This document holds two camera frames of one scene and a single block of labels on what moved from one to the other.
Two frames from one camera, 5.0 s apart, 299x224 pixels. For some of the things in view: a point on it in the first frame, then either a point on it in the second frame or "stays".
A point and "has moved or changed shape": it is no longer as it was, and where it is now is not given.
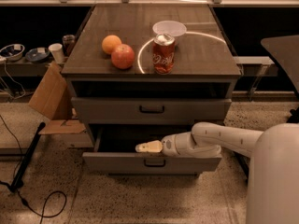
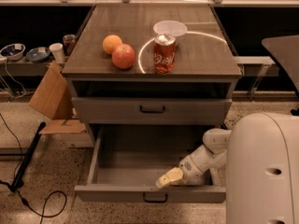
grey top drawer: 151,110 stays
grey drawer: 115,152 has moved or changed shape
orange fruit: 109,43 stays
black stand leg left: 18,181 stays
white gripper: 169,145 → 191,166
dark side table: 284,50 stays
